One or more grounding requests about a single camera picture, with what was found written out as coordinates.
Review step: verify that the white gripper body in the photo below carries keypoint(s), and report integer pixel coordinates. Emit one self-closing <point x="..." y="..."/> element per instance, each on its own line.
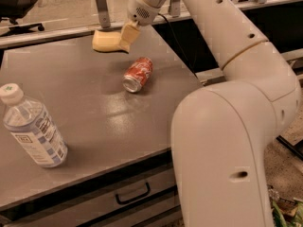
<point x="142" y="10"/>

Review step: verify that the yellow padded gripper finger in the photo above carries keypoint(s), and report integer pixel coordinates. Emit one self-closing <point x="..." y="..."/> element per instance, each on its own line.
<point x="129" y="33"/>

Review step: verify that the yellow sponge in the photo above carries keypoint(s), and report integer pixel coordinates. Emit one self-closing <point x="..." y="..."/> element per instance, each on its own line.
<point x="108" y="42"/>

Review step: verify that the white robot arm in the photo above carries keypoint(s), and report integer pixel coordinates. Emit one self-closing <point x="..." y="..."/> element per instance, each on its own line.
<point x="219" y="132"/>

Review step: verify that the clear plastic water bottle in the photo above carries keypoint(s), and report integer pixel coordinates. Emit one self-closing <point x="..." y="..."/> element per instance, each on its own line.
<point x="29" y="122"/>

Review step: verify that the red soda can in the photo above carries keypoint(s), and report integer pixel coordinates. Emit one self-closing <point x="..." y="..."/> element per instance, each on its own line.
<point x="137" y="74"/>

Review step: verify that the black office chair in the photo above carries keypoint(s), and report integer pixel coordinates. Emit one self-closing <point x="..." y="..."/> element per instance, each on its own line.
<point x="12" y="10"/>

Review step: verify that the grey drawer cabinet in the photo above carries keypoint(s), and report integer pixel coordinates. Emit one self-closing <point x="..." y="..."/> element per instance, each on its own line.
<point x="116" y="140"/>

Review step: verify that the basket of snack bags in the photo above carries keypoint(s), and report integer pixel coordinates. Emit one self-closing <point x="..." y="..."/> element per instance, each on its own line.
<point x="285" y="213"/>

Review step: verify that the metal railing post middle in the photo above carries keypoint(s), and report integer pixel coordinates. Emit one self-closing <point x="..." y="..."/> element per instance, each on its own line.
<point x="174" y="8"/>

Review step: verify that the metal railing post left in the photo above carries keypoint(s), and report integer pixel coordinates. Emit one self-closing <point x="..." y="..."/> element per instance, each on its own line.
<point x="103" y="13"/>

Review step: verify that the black drawer handle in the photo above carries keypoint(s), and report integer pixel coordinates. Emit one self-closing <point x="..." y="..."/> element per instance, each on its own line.
<point x="134" y="194"/>

